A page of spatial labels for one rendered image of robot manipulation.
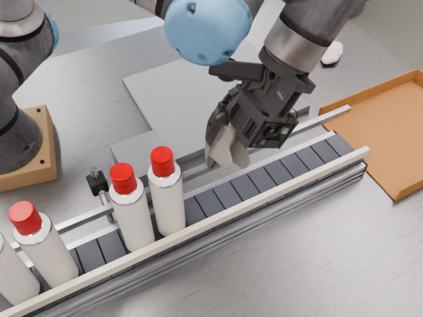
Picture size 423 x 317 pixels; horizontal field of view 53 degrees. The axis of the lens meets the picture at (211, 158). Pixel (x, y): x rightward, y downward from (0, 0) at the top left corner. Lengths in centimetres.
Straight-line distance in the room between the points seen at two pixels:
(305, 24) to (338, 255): 46
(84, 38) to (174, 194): 74
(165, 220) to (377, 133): 55
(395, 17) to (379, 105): 201
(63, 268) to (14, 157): 30
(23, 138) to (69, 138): 13
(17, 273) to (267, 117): 42
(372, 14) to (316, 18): 255
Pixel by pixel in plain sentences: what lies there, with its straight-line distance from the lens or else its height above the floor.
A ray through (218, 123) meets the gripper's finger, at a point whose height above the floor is 111.
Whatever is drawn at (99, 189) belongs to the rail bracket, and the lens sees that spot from 75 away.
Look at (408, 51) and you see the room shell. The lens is 282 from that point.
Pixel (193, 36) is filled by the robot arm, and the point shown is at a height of 132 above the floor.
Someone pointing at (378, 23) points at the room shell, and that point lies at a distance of 300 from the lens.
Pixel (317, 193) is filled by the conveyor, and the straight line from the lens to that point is 87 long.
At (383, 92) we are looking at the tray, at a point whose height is 83.
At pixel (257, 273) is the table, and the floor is 83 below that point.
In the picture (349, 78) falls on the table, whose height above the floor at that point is 83.
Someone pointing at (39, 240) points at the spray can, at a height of 104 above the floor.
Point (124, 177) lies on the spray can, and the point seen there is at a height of 108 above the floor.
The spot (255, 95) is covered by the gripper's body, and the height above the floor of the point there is 115.
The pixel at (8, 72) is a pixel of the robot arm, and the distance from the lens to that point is 86.
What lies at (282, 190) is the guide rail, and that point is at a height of 91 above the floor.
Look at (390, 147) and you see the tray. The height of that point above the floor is 83.
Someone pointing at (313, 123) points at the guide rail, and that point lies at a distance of 84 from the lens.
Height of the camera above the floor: 155
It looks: 51 degrees down
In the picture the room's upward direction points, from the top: straight up
